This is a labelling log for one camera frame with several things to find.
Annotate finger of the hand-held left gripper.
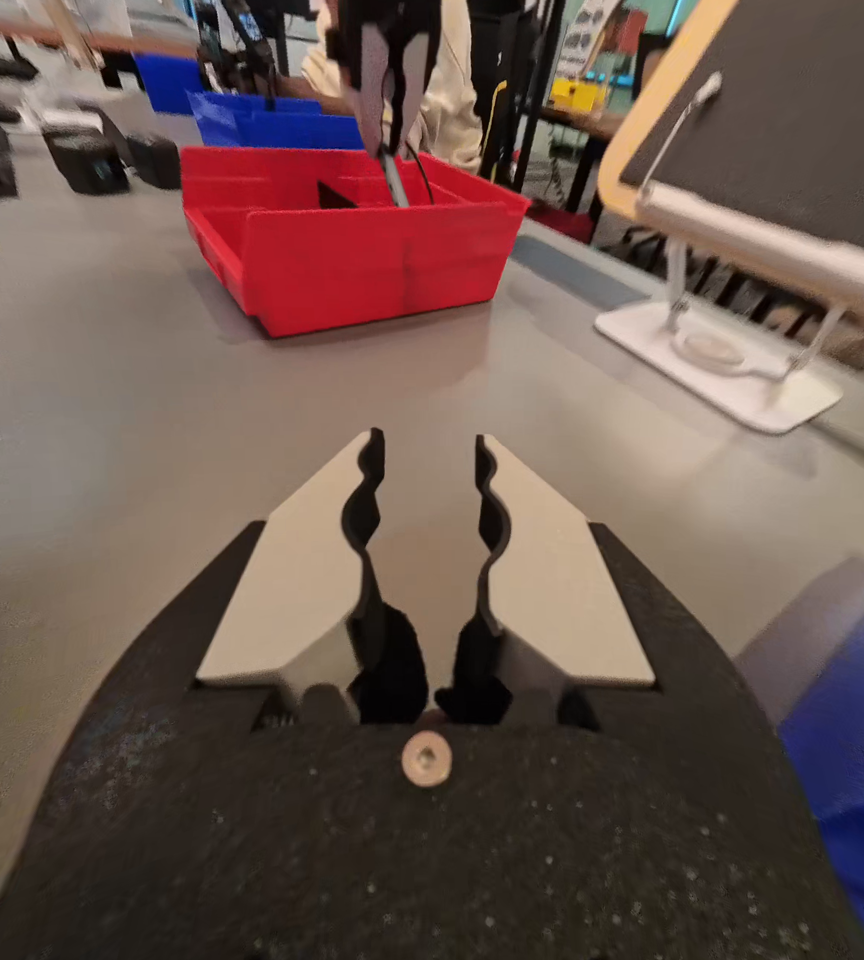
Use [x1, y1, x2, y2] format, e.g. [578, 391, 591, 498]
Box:
[355, 22, 394, 157]
[390, 30, 434, 160]

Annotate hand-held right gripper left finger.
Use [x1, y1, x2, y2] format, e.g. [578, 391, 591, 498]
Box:
[197, 429, 403, 690]

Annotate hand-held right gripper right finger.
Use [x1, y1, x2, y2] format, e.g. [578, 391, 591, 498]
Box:
[469, 433, 656, 690]

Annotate red storage bin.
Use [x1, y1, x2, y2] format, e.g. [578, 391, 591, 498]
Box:
[179, 144, 532, 339]

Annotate dark grey desk hatch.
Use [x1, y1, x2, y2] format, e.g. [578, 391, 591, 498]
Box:
[510, 234, 650, 310]

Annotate blue background bins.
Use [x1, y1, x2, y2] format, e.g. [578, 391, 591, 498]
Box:
[134, 51, 367, 150]

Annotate yellow plastic bin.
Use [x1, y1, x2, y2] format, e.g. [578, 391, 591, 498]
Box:
[549, 77, 609, 114]

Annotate red bag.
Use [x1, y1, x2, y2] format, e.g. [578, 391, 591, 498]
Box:
[525, 198, 596, 245]

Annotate black box device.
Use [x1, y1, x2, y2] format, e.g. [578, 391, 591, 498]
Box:
[126, 131, 183, 191]
[43, 126, 133, 196]

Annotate white board stand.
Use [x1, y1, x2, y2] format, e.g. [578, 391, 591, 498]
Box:
[594, 71, 864, 436]

